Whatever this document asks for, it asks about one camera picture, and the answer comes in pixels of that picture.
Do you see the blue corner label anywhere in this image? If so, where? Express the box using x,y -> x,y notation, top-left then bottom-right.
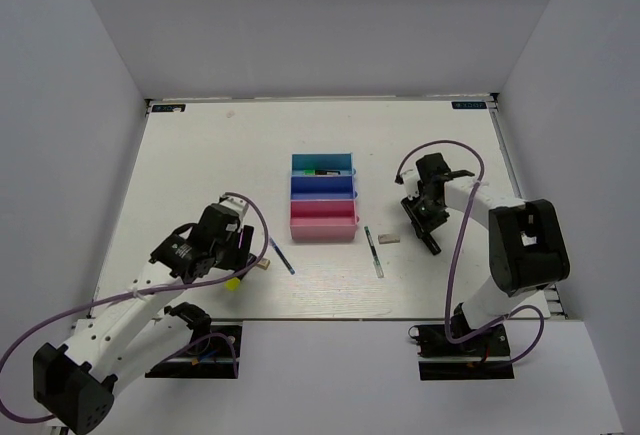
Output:
151,104 -> 186,113
451,100 -> 487,110

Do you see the purple cap black highlighter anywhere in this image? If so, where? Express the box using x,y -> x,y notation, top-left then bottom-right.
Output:
422,234 -> 441,255

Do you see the yellow cap black highlighter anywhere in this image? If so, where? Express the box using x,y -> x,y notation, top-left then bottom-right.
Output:
224,277 -> 242,291

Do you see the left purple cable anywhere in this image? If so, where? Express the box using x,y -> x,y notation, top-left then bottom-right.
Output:
0,191 -> 268,424

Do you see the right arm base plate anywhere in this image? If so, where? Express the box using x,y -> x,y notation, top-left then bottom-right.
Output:
408,324 -> 515,381

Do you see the pink drawer container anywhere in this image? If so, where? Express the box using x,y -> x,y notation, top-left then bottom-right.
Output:
289,199 -> 359,242

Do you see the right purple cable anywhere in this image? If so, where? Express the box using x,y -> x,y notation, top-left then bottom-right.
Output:
394,140 -> 546,369

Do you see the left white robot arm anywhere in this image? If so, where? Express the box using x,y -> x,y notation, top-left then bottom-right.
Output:
33,198 -> 255,434

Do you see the green ink pen refill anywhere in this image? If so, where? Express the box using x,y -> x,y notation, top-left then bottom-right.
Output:
364,226 -> 384,279

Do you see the purple cable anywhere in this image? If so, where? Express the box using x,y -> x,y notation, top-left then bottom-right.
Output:
394,140 -> 546,369
0,191 -> 268,424

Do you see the white eraser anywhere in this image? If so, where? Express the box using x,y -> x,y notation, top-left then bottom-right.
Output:
378,233 -> 401,245

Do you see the light blue drawer container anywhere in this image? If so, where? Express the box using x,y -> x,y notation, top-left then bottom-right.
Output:
291,153 -> 356,176

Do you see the small tan eraser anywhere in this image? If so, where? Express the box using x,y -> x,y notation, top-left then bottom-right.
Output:
257,259 -> 270,270

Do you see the blue ink pen refill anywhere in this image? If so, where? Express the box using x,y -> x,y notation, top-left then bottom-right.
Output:
269,237 -> 296,275

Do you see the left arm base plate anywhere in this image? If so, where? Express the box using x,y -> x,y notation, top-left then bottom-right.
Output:
144,324 -> 243,380

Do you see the dark blue drawer container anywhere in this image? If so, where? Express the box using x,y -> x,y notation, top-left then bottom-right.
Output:
290,175 -> 357,201

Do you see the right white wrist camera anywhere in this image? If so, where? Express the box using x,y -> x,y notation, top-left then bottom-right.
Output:
395,169 -> 421,200

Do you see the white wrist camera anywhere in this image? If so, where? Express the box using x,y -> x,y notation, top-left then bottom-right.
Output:
395,169 -> 421,200
219,195 -> 249,224

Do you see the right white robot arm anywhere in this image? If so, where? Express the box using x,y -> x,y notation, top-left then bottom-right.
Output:
395,153 -> 570,354

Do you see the green cap black highlighter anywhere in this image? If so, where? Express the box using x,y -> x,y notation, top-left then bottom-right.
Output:
304,169 -> 343,176

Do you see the right blue corner label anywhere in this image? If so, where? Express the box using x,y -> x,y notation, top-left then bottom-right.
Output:
451,100 -> 487,110

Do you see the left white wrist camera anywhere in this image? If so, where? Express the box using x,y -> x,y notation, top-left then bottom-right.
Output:
219,195 -> 249,224

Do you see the left blue corner label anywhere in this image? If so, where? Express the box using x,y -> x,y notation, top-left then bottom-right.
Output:
151,104 -> 186,113

